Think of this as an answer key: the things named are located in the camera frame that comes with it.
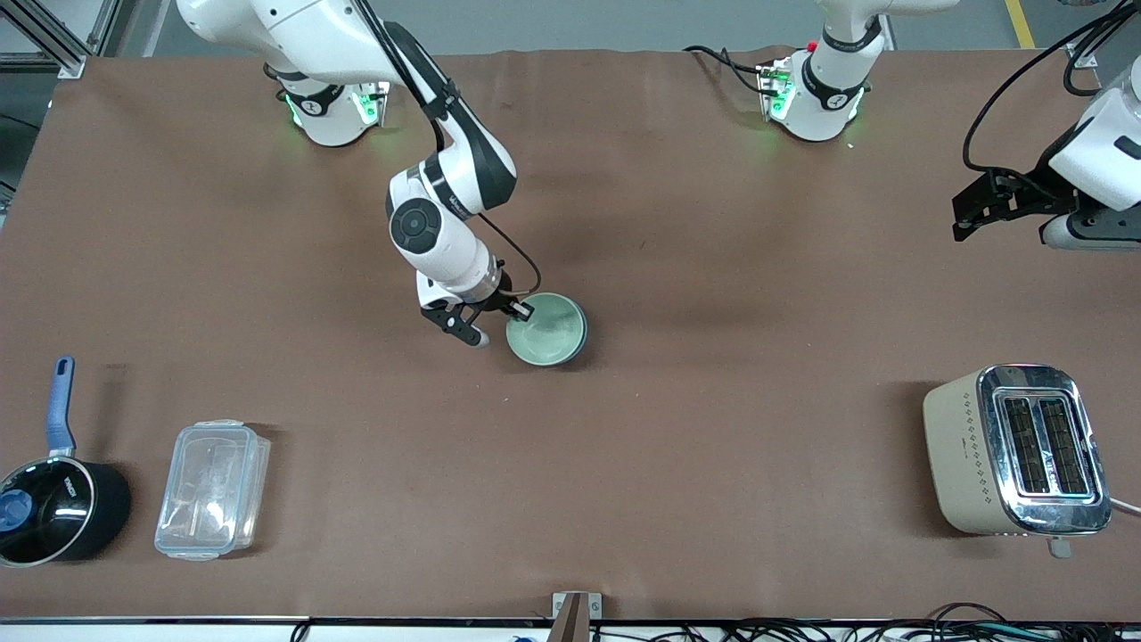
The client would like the green bowl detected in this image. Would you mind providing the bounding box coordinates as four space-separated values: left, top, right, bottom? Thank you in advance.
505 292 586 367

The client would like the black saucepan blue handle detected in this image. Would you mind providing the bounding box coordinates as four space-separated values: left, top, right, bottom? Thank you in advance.
0 357 133 569

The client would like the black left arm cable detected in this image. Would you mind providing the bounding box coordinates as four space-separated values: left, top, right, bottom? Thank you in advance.
963 0 1141 176

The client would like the metal table edge bracket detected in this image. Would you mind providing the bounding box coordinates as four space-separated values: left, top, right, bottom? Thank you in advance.
551 591 603 642

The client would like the black floor cable tangle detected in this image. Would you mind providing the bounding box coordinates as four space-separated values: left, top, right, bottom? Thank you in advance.
584 603 1141 642

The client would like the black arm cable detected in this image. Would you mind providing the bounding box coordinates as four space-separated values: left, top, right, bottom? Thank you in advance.
963 0 1141 176
477 212 543 298

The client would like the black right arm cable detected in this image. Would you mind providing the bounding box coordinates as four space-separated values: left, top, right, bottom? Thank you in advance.
477 212 543 298

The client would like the clear plastic lidded container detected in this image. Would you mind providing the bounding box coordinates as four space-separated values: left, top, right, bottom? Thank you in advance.
153 419 272 563

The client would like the brown table mat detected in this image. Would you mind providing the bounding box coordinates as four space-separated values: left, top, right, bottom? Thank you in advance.
0 48 1141 623

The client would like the beige chrome toaster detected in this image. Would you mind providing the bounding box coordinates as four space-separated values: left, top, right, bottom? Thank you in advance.
922 363 1114 560

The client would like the black base cable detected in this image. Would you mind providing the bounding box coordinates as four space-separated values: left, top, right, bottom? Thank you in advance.
683 45 769 95

